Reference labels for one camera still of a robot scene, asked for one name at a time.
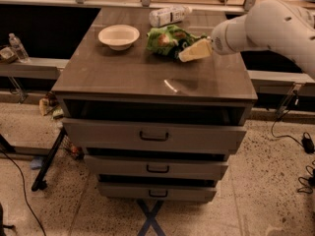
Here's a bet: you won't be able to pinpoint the top grey drawer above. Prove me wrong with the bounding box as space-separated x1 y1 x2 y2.
63 118 246 153

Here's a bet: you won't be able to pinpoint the white paper bowl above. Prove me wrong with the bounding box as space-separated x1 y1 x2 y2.
98 25 140 51

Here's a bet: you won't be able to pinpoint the black power adapter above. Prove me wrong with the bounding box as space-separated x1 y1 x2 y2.
301 132 315 153

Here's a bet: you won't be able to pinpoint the grey drawer cabinet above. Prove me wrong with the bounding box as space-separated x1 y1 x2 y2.
51 6 259 204

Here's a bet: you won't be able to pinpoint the green rice chip bag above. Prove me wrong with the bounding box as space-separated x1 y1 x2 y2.
147 25 207 59

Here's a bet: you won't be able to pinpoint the snack packets on floor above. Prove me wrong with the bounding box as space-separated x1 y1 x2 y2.
38 91 64 119

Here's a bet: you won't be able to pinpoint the small tray on shelf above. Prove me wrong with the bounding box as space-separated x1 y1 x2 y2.
0 47 17 64

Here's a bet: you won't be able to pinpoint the middle grey drawer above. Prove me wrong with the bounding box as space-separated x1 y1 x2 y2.
84 155 228 181

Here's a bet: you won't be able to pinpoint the clear water bottle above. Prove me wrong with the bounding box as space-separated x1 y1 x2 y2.
9 33 30 63

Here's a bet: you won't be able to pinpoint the black floor cable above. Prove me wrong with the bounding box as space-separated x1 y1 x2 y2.
0 148 48 236

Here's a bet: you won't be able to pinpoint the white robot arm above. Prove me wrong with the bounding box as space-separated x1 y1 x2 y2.
179 0 315 79

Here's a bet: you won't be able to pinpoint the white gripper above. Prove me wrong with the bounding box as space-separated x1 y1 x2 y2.
178 16 248 62

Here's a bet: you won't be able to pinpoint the grey drawer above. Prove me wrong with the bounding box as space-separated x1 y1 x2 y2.
97 182 217 203
63 118 246 153
84 155 228 181

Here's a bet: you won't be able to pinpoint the blue tape cross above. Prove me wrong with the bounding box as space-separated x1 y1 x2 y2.
137 200 166 236

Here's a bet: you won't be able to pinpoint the black table leg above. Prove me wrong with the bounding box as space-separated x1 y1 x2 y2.
31 128 66 192

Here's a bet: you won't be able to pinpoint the bottom grey drawer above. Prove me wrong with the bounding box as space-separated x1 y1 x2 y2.
97 182 217 203

